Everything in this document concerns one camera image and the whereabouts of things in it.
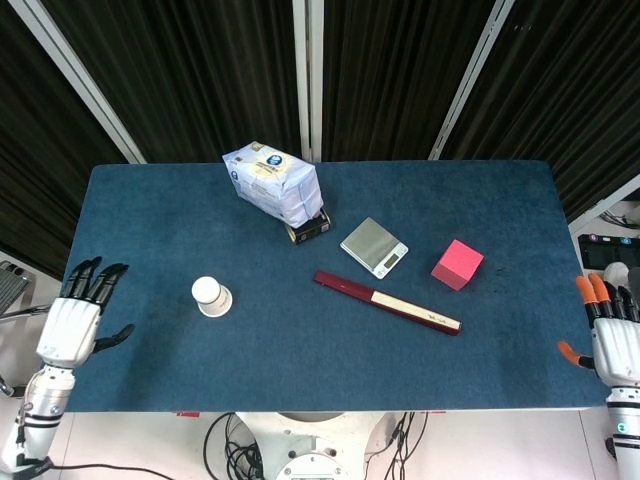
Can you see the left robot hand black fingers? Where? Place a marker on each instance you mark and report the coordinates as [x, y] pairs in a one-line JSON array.
[[67, 330]]

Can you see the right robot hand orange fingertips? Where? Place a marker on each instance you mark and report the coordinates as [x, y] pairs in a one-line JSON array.
[[617, 345]]

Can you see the white paper cup blue band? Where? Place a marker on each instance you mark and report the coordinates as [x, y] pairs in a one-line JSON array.
[[210, 296]]

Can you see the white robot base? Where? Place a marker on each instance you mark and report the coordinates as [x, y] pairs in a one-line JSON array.
[[315, 445]]

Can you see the right robot arm silver white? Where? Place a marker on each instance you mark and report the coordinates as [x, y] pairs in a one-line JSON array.
[[625, 430]]

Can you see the left robot arm silver white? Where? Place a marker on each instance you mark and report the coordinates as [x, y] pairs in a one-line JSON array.
[[40, 405]]

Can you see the grey ribbed metal unit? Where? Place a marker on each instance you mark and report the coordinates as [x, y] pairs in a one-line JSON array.
[[12, 287]]

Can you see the black device with screen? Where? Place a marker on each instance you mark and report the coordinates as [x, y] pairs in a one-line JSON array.
[[605, 250]]

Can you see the pink cube block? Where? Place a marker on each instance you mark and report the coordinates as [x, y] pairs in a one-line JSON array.
[[457, 265]]

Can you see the blue velvet table cloth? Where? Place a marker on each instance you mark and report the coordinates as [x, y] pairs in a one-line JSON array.
[[300, 360]]

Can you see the white blue plastic package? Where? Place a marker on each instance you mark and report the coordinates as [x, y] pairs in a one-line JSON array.
[[272, 180]]

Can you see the dark gold tin can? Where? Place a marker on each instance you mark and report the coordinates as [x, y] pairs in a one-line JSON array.
[[311, 233]]

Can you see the dark red folded fan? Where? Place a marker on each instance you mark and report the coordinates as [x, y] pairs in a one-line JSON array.
[[360, 292]]

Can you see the silver digital pocket scale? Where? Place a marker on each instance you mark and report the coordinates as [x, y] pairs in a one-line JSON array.
[[370, 242]]

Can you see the dark pleated curtain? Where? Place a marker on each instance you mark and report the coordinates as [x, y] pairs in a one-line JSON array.
[[210, 75]]

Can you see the white frame post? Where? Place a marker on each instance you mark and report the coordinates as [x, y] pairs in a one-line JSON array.
[[605, 200], [308, 75], [80, 75], [475, 75]]

